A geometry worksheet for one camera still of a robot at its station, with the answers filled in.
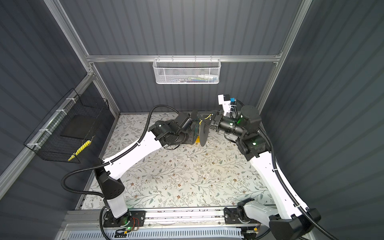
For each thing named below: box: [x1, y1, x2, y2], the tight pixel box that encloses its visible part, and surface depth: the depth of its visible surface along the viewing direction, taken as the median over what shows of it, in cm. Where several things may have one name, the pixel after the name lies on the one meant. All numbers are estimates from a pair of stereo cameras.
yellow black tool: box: [67, 140, 92, 162], surface depth 70 cm
